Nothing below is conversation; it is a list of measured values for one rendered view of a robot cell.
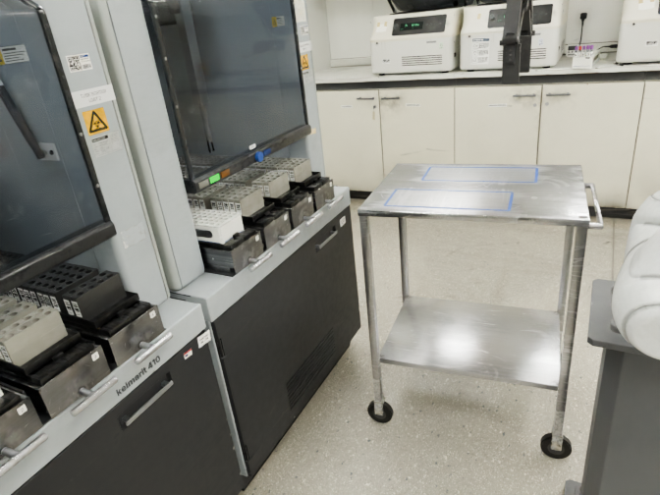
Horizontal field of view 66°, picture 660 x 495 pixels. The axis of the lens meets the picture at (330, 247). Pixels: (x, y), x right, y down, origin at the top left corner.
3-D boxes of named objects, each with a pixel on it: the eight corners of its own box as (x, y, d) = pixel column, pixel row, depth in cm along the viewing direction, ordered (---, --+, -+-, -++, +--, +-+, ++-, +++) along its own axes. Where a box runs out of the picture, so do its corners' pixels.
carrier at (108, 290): (121, 294, 114) (113, 270, 111) (128, 296, 113) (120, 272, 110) (78, 322, 104) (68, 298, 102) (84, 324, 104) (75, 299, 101)
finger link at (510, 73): (521, 42, 90) (521, 42, 89) (519, 83, 93) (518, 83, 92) (504, 43, 91) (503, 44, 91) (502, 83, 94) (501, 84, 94)
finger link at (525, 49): (515, 36, 101) (516, 36, 102) (514, 73, 104) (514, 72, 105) (531, 35, 100) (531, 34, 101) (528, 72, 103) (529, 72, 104)
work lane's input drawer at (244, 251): (67, 247, 165) (58, 222, 161) (101, 230, 176) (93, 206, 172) (248, 278, 133) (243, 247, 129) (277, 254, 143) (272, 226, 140)
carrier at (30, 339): (62, 332, 102) (52, 306, 99) (69, 334, 101) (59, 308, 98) (8, 367, 92) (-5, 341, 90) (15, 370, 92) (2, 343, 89)
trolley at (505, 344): (367, 421, 181) (347, 209, 146) (399, 346, 219) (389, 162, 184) (573, 465, 157) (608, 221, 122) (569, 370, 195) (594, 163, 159)
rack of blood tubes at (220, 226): (143, 237, 148) (137, 217, 145) (167, 223, 156) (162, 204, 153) (223, 248, 135) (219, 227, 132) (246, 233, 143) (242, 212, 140)
